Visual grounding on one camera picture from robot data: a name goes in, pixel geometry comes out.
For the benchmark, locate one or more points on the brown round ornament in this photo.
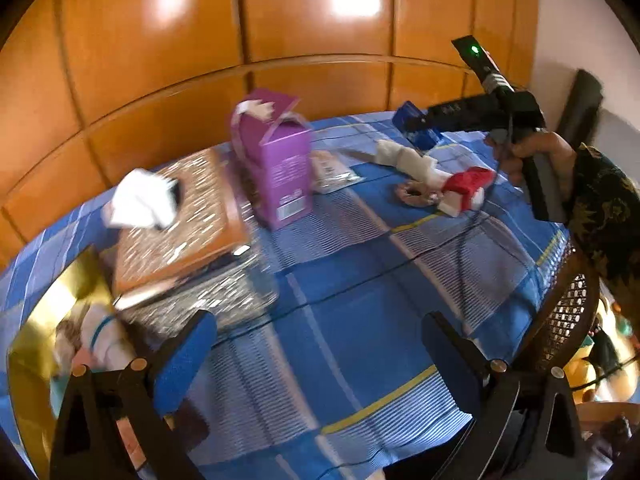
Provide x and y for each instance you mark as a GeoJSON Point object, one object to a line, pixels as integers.
{"type": "Point", "coordinates": [415, 195]}

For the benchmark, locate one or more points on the beige bandage roll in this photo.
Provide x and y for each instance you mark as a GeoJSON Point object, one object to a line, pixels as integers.
{"type": "Point", "coordinates": [410, 160]}

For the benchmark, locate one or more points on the white sock with teal stripes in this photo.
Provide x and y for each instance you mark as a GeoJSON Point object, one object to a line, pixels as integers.
{"type": "Point", "coordinates": [107, 335]}

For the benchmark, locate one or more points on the ornate silver tissue box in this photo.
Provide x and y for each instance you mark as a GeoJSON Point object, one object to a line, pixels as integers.
{"type": "Point", "coordinates": [190, 220]}

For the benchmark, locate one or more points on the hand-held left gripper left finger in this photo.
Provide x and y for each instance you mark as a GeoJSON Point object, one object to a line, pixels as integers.
{"type": "Point", "coordinates": [185, 360]}

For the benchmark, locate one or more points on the person's right forearm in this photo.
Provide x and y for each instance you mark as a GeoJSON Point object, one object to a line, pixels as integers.
{"type": "Point", "coordinates": [605, 210]}

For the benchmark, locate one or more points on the yellow soft toy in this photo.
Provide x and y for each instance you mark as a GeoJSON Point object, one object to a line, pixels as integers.
{"type": "Point", "coordinates": [580, 375]}

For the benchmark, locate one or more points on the white tissue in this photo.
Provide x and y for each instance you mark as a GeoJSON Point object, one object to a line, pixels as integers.
{"type": "Point", "coordinates": [140, 200]}

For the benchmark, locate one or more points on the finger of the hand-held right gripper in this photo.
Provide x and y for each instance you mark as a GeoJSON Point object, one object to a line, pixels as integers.
{"type": "Point", "coordinates": [426, 141]}

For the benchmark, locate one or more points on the black cylindrical object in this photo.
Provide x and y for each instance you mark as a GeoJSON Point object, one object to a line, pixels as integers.
{"type": "Point", "coordinates": [580, 105]}

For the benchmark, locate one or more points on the person's right hand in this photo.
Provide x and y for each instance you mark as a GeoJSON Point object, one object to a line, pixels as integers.
{"type": "Point", "coordinates": [550, 152]}

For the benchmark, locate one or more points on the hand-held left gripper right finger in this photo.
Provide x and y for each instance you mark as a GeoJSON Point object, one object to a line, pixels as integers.
{"type": "Point", "coordinates": [450, 360]}

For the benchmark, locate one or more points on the blue plaid bedsheet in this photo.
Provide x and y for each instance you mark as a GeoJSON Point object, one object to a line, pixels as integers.
{"type": "Point", "coordinates": [350, 310]}

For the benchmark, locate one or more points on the rattan chair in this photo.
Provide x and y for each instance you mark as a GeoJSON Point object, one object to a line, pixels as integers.
{"type": "Point", "coordinates": [565, 310]}

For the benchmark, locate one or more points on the clear plastic packet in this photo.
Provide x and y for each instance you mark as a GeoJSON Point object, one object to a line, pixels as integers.
{"type": "Point", "coordinates": [330, 170]}

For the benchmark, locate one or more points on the wooden wardrobe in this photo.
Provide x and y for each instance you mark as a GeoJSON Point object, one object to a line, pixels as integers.
{"type": "Point", "coordinates": [300, 10]}

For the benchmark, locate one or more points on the purple carton box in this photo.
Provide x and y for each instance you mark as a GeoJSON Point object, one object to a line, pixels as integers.
{"type": "Point", "coordinates": [280, 175]}

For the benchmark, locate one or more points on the gold box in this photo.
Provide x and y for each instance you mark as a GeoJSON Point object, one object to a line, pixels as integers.
{"type": "Point", "coordinates": [30, 360]}

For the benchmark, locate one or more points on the red and white sock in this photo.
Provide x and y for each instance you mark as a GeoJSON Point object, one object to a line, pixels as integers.
{"type": "Point", "coordinates": [467, 182]}

